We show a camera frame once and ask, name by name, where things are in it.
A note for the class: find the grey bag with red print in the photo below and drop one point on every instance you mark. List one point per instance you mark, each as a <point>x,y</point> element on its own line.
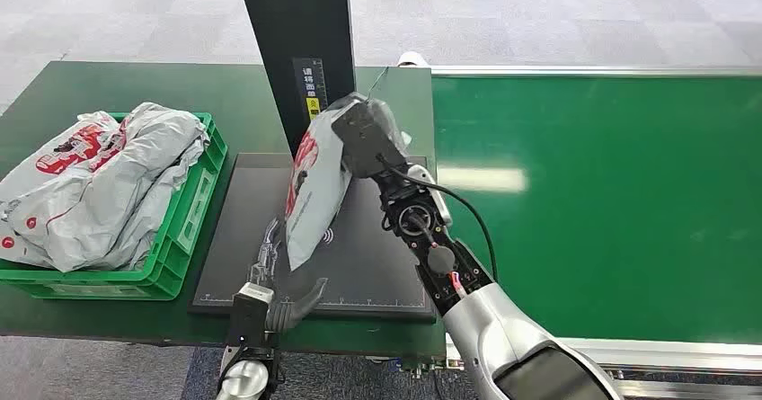
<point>65,147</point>

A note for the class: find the grey red courier bag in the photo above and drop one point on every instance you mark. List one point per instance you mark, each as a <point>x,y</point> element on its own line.
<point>312,201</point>

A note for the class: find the column label strip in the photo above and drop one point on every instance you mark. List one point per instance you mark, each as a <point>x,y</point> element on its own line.
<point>311,84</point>

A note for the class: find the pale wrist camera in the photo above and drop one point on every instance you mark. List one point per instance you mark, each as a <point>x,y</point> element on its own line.
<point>256,293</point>
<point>439,199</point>

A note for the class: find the black scale platform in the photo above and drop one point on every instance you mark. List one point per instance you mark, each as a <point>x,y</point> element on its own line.
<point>369,266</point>

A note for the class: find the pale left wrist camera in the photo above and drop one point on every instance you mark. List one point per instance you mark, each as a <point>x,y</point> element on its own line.
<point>256,293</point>

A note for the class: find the green plastic crate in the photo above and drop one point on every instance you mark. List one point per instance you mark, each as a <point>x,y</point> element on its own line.
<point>196,207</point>

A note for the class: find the plain grey courier bag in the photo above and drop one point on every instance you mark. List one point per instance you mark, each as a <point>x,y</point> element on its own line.
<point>156,209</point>
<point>134,159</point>

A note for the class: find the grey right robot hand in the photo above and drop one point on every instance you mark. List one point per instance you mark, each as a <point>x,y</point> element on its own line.
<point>369,141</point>

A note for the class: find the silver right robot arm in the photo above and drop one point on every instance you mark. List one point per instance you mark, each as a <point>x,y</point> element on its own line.
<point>506,338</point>

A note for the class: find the green conveyor belt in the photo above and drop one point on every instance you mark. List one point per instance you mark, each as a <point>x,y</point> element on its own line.
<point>595,218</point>

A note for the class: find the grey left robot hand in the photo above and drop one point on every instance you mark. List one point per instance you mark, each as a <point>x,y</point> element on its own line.
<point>292,314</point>

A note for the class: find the grey bag with red dots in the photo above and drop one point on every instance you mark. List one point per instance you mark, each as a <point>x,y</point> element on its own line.
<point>24,230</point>

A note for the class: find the black scanner column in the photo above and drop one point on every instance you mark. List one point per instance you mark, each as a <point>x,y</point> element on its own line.
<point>286,22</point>

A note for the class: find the small white round object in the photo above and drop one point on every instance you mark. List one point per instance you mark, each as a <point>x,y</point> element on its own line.
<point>412,59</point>

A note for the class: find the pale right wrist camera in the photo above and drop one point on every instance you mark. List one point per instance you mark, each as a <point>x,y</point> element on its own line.
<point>439,199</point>

